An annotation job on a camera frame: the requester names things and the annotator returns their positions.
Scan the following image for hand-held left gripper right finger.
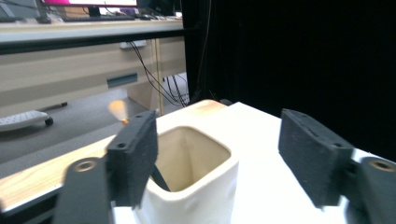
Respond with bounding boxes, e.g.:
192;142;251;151
278;108;354;209

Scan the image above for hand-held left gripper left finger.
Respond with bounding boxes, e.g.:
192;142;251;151
106;110;159;208

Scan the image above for cream ceramic square cup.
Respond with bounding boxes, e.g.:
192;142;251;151
134;125;240;224

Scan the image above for white table mat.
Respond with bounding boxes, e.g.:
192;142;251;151
111;101;396;224

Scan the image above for black curtain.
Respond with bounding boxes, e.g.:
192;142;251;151
181;0;396;162

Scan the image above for light wooden desk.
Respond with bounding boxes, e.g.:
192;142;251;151
0;19;187;118

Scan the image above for white power strip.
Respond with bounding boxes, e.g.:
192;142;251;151
120;40;148;50

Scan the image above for grey chair base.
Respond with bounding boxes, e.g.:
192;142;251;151
0;110;54;133

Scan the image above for black keyboard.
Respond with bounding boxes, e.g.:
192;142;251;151
62;14;136;22

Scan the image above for computer monitor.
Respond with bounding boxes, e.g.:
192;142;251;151
40;0;138;17

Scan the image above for black cables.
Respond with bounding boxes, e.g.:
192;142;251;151
129;41;191;107

